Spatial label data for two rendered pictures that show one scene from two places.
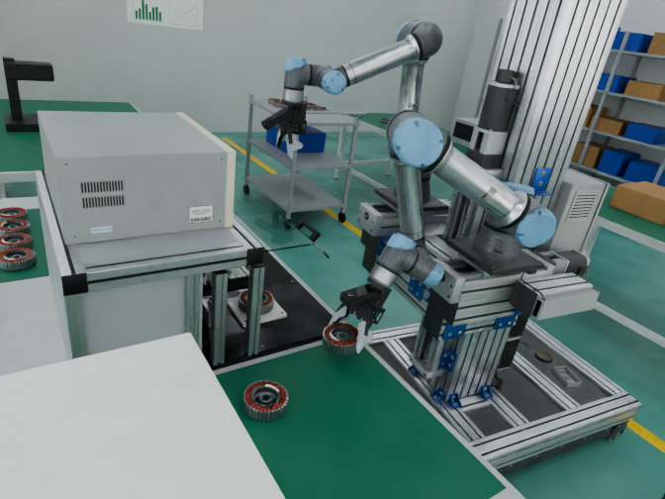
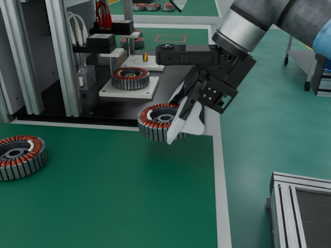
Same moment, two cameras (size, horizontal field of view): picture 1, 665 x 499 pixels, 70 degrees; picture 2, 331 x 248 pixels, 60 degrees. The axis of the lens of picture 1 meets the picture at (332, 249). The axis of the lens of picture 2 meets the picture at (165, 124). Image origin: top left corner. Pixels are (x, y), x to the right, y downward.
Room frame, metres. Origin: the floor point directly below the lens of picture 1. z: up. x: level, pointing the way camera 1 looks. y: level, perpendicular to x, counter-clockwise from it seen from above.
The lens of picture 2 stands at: (0.76, -0.42, 1.09)
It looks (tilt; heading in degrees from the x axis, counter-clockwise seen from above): 29 degrees down; 43
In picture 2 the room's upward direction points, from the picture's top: straight up
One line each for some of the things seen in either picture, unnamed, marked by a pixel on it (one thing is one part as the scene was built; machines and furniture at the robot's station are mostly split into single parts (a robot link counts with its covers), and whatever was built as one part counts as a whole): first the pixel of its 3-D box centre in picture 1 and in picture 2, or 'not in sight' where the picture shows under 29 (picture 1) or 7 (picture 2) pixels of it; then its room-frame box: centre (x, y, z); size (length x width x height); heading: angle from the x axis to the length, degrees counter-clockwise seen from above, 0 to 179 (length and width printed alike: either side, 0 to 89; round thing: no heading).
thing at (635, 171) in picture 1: (650, 173); not in sight; (6.21, -3.93, 0.40); 0.42 x 0.42 x 0.25; 36
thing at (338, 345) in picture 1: (341, 338); (165, 121); (1.14, -0.06, 0.82); 0.11 x 0.11 x 0.04
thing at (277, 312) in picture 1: (255, 308); (130, 85); (1.28, 0.22, 0.78); 0.15 x 0.15 x 0.01; 36
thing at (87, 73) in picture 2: (212, 311); (83, 77); (1.20, 0.33, 0.80); 0.07 x 0.05 x 0.06; 36
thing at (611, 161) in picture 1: (618, 161); not in sight; (6.56, -3.67, 0.43); 0.42 x 0.28 x 0.30; 124
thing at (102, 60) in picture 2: not in sight; (107, 55); (1.39, 0.48, 0.80); 0.07 x 0.05 x 0.06; 36
